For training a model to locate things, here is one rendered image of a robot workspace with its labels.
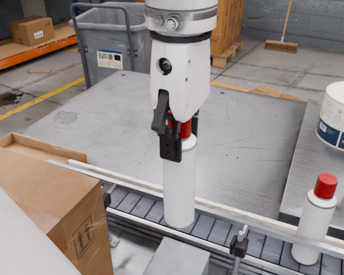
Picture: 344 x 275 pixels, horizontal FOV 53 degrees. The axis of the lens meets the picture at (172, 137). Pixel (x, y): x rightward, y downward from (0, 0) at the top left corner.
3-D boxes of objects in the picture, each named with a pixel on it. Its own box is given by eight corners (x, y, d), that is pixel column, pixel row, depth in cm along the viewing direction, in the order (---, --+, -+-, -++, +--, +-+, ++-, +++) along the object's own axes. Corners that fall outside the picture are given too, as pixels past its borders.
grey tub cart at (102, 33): (112, 78, 372) (102, -17, 321) (168, 84, 361) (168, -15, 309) (76, 118, 299) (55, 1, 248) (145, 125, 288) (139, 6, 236)
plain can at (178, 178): (198, 213, 59) (203, 108, 48) (187, 234, 55) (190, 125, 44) (171, 204, 61) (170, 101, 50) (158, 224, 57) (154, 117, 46)
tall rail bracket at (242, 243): (246, 267, 74) (256, 212, 65) (237, 296, 68) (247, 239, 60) (232, 262, 75) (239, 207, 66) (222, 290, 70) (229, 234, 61)
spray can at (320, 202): (318, 250, 72) (344, 173, 61) (315, 270, 68) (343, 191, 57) (292, 242, 74) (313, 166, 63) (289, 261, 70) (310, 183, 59)
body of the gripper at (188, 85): (194, 37, 36) (191, 130, 42) (224, 16, 43) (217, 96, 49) (131, 29, 38) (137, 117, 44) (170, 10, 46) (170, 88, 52)
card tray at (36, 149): (87, 163, 105) (86, 153, 103) (25, 221, 85) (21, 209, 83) (14, 142, 116) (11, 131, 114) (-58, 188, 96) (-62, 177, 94)
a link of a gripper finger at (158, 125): (154, 114, 38) (163, 143, 43) (180, 67, 42) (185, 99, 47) (145, 112, 39) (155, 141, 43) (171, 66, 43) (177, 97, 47)
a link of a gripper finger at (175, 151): (173, 130, 42) (173, 173, 46) (183, 118, 44) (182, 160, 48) (149, 125, 43) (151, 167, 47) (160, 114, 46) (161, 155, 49)
